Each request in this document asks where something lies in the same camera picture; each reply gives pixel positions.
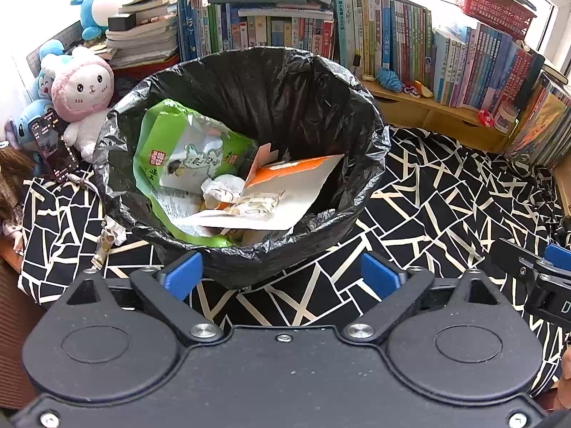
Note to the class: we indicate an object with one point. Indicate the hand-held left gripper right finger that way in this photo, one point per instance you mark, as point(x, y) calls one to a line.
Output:
point(379, 276)

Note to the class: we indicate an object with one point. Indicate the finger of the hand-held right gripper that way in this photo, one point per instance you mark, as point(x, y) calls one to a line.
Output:
point(513, 254)
point(557, 256)

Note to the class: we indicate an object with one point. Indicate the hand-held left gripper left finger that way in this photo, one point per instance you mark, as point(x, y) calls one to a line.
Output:
point(185, 274)

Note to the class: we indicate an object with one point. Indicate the green seaweed snack bag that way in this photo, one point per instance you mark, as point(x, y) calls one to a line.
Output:
point(154, 142)

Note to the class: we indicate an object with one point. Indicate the bin with black plastic liner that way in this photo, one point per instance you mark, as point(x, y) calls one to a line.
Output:
point(267, 93)

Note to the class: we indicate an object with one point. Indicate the black white patterned cloth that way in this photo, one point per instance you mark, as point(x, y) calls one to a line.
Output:
point(424, 214)

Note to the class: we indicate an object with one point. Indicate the small crumpled snack wrapper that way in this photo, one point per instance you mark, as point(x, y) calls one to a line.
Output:
point(105, 243)

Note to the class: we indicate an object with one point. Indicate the crumpled white tissue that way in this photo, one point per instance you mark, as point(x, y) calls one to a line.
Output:
point(223, 189)

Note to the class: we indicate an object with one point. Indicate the cream printed snack wrapper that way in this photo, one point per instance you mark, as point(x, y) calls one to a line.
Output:
point(254, 205)

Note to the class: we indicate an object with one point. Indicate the orange white cardboard envelope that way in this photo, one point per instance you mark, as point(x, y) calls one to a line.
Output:
point(303, 174)

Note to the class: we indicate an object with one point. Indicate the small white jar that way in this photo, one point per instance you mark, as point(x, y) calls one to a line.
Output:
point(506, 118)

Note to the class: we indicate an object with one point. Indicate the small red toy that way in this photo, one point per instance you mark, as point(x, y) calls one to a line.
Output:
point(485, 118)

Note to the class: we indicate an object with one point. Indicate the pink cardboard piece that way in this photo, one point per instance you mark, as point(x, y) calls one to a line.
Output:
point(266, 154)

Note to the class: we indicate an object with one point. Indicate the wooden shelf unit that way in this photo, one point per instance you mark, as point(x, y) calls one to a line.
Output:
point(446, 113)

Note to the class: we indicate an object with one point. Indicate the brown ribbed suitcase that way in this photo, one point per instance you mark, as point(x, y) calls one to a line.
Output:
point(18, 330)

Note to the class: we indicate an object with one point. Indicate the black smartphone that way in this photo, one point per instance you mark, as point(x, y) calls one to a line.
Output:
point(55, 147)

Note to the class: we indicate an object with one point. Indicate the orange white small toy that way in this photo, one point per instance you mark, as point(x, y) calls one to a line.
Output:
point(421, 90)

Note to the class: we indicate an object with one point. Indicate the blue yarn bundle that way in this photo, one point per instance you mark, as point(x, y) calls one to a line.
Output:
point(390, 78)

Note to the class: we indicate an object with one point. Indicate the brown haired doll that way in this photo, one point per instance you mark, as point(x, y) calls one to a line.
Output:
point(9, 178)

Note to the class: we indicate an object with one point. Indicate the dark red box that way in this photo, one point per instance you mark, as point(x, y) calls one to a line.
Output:
point(147, 66)

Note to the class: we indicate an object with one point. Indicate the pink white bunny plush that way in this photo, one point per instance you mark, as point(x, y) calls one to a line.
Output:
point(84, 84)

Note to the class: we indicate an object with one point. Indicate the blue cat plush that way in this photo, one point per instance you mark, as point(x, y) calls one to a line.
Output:
point(44, 84)

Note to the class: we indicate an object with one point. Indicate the row of upright books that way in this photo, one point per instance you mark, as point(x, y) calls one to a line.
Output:
point(401, 40)

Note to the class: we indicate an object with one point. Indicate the stack of worn books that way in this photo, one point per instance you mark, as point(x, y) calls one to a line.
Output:
point(142, 40)

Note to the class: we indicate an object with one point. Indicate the red plastic basket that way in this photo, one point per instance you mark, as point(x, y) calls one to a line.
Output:
point(495, 9)

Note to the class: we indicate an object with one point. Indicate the small black box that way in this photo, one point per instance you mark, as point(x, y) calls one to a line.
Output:
point(120, 21)

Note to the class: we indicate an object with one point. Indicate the gridded cutting mat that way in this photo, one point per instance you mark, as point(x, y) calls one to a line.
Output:
point(33, 60)

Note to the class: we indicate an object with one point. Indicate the blue white round plush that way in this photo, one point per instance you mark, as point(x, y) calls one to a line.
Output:
point(100, 9)

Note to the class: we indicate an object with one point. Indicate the spiral bound notebook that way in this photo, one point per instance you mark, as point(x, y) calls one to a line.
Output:
point(285, 13)

